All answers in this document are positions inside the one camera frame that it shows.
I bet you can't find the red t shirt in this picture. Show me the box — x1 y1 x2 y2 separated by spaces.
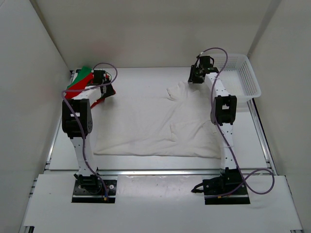
65 70 112 108

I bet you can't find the green t shirt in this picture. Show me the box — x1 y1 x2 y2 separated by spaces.
67 66 92 89

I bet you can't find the white t shirt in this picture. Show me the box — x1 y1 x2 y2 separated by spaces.
94 82 220 159

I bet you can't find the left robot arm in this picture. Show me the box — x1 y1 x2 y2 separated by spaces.
62 67 115 199

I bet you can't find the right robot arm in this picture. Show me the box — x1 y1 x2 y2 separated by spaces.
188 56 242 198

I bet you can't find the white plastic basket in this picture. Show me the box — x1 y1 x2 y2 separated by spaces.
211 53 261 108

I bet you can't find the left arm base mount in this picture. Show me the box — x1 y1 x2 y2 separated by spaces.
71 174 117 204

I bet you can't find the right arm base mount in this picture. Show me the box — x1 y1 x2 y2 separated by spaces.
203 176 250 205

